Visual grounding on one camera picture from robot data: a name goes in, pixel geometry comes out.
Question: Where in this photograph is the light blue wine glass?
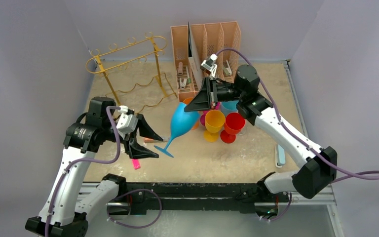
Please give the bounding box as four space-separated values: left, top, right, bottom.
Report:
220 100 238 116

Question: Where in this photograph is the magenta plastic wine glass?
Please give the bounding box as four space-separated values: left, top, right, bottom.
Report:
199 102 221 126

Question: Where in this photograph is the yellow plastic wine glass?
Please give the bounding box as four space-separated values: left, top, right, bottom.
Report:
204 110 225 143

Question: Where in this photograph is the dark blue wine glass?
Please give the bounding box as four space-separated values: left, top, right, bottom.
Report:
154 102 197 158

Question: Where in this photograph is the red plastic wine glass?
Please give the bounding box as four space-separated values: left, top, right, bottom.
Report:
220 112 245 144

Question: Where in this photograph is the orange plastic wine glass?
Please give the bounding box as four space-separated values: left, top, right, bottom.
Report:
183 97 199 130

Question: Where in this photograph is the clear wine glass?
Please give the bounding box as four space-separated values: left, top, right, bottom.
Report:
237 122 247 136

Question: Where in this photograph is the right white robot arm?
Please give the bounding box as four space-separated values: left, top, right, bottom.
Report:
184 65 337 201

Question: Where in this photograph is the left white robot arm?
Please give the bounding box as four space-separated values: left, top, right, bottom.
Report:
25 96 161 237

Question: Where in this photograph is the orange grey marker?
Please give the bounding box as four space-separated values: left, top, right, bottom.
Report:
144 137 170 143

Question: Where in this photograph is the pink flat clip tool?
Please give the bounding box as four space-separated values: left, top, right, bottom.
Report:
132 159 141 170

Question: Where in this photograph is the small white stapler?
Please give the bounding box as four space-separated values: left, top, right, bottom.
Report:
223 60 232 77

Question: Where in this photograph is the white folder in organizer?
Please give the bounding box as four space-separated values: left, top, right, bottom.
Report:
188 22 203 90

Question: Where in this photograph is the peach desk organizer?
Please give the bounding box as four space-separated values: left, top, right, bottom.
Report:
170 21 241 102

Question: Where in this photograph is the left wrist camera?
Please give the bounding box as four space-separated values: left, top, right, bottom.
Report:
116 105 138 138

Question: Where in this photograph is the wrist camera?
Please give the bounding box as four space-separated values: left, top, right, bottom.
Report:
116 105 138 138
200 54 218 80

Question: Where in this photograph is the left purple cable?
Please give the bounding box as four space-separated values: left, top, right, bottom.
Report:
44 105 162 237

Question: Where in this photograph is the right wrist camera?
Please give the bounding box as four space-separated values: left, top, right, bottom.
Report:
200 54 218 80

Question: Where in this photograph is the gold wire glass rack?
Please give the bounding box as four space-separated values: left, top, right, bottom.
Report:
85 32 178 112

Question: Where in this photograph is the aluminium table frame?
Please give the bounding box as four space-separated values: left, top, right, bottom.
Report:
74 55 337 226

